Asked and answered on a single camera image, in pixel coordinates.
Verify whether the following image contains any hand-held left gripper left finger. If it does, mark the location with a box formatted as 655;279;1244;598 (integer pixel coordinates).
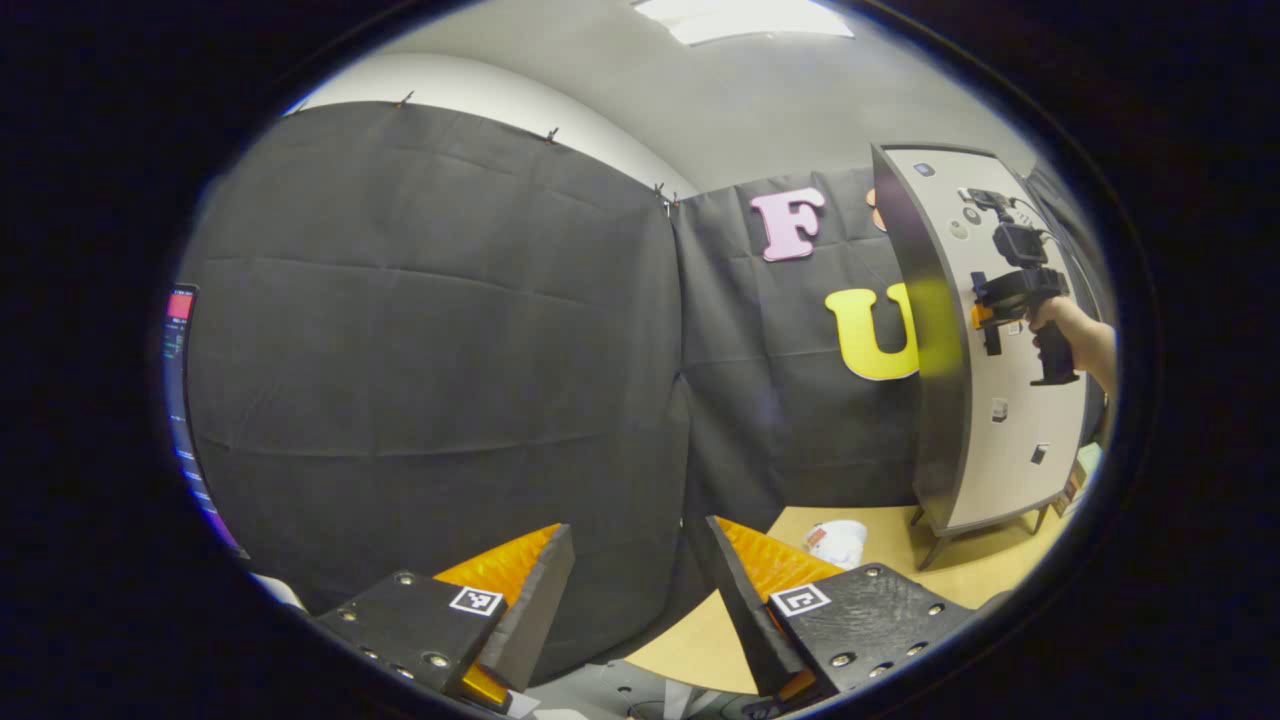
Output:
313;523;577;715

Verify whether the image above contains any crumpled white packet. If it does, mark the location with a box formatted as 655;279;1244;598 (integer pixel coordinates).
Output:
803;519;869;571

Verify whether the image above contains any long ceiling light panel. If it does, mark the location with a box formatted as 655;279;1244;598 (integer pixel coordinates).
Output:
632;0;856;47

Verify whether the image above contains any grey cabinet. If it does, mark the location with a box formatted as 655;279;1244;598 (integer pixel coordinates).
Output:
870;143;1106;572

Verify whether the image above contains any computer monitor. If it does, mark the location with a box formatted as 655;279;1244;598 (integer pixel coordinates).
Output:
163;283;249;560

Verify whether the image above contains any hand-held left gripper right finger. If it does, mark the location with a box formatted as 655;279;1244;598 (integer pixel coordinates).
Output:
703;516;978;714

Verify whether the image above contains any black backdrop cloth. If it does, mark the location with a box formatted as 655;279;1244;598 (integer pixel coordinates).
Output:
178;100;1109;686

